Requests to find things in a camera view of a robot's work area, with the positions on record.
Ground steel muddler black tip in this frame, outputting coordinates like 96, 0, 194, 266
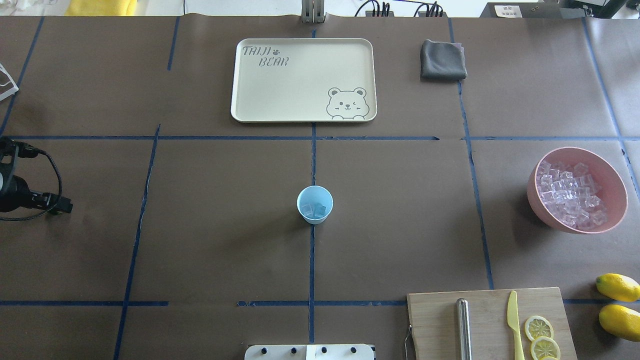
455, 298, 473, 360

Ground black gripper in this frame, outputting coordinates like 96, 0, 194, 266
0, 136, 74, 215

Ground aluminium frame post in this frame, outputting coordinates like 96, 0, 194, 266
301, 0, 326, 24

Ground grey box on table edge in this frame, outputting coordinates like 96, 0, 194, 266
480, 0, 586, 19

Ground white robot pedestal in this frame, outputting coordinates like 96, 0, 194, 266
244, 343, 377, 360

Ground lemon slice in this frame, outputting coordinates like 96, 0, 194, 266
530, 336, 562, 360
523, 315, 554, 342

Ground whole lemon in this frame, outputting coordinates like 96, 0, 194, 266
598, 304, 640, 342
595, 273, 640, 303

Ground yellow plastic knife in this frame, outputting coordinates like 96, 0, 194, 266
506, 290, 526, 360

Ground wooden cutting board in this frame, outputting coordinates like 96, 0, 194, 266
406, 287, 578, 360

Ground pile of clear ice cubes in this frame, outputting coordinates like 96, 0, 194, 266
301, 202, 327, 220

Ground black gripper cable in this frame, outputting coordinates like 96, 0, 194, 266
0, 150, 63, 222

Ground pink bowl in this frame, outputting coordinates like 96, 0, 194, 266
526, 146, 630, 235

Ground yellow microfiber cloth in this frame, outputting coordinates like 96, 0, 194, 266
64, 0, 138, 17

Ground cream bear tray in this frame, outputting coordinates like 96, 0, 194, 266
230, 38, 378, 124

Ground dark grey folded cloth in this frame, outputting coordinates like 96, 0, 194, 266
420, 39, 468, 82

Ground light blue plastic cup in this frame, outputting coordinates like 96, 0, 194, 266
295, 186, 334, 225

